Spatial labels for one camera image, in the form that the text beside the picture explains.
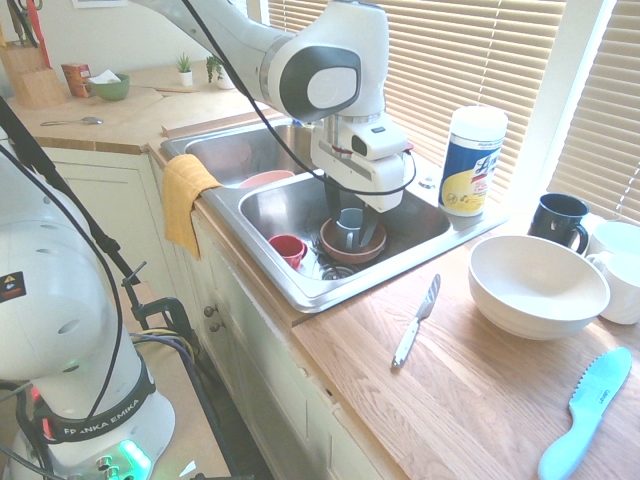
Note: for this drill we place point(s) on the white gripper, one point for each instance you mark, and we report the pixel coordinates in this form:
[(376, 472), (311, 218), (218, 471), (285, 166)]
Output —
[(372, 177)]

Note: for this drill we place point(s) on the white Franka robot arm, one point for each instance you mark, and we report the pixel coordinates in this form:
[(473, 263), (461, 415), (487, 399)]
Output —
[(320, 60)]

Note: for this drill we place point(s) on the metal sink drain strainer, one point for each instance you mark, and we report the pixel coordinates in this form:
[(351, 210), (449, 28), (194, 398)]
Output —
[(339, 272)]

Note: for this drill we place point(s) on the stainless steel double sink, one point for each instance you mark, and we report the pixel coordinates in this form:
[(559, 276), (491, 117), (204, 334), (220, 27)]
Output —
[(280, 210)]

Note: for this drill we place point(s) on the small chrome sink cap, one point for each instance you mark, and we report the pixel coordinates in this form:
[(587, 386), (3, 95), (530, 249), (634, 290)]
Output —
[(427, 182)]

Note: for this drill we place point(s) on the light blue plastic knife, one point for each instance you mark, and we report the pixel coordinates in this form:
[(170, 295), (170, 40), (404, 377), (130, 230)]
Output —
[(587, 410)]

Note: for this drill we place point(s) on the wooden knife block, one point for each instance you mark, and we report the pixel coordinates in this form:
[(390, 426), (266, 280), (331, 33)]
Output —
[(32, 82)]

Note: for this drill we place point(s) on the grey-blue mug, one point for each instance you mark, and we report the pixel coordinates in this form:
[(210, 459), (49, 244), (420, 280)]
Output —
[(350, 225)]

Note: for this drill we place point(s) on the brown wooden bowl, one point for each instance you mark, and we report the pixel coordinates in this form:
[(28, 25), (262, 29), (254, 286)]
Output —
[(350, 252)]

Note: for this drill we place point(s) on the red cup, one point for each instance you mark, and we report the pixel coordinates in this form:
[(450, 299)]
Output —
[(290, 247)]

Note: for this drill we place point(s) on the pink bowl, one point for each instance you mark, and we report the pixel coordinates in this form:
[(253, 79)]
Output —
[(267, 178)]

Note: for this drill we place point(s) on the disinfecting wipes canister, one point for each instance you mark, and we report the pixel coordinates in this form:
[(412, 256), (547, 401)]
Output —
[(470, 170)]

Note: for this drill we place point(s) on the wooden batten strip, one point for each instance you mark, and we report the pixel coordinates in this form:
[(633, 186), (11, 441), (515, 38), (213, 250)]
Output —
[(215, 123)]

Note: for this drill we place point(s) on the yellow dish cloth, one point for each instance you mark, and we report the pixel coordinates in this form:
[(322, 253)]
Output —
[(182, 200)]

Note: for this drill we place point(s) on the metal cabinet knob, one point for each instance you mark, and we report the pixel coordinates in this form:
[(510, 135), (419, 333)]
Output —
[(216, 326), (210, 310)]

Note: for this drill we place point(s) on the cream kitchen cabinet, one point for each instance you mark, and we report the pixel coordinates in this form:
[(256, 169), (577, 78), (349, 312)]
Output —
[(260, 360)]

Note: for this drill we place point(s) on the wide wooden window blind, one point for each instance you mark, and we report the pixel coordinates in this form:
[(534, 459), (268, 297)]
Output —
[(450, 60)]

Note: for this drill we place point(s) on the trailing plant white pot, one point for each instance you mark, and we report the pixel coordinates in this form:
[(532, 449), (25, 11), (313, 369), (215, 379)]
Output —
[(225, 77)]

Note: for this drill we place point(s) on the large white bowl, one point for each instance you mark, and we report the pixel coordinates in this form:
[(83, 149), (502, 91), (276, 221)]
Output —
[(535, 295)]

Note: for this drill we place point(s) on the black mug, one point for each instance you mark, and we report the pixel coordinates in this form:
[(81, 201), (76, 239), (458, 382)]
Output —
[(555, 220)]

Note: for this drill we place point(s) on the black table clamp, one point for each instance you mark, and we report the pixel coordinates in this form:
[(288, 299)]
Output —
[(167, 307)]

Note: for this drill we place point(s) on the small plant white pot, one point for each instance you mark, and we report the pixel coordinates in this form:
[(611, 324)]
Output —
[(185, 75)]

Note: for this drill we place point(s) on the white mug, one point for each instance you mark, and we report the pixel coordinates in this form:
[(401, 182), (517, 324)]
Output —
[(622, 295), (617, 237)]

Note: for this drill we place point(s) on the narrow wooden window blind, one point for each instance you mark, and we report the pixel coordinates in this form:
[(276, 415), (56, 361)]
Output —
[(605, 125)]

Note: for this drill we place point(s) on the green bowl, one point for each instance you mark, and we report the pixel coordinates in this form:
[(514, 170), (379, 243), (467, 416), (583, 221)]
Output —
[(112, 90)]

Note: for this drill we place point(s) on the metal spoon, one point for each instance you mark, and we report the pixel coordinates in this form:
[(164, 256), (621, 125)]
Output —
[(90, 120)]

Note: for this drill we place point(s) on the white paper napkin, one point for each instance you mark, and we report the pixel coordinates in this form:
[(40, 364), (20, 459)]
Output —
[(105, 77)]

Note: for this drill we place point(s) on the orange cardboard box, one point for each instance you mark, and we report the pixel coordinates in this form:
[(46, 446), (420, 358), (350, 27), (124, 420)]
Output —
[(75, 80)]

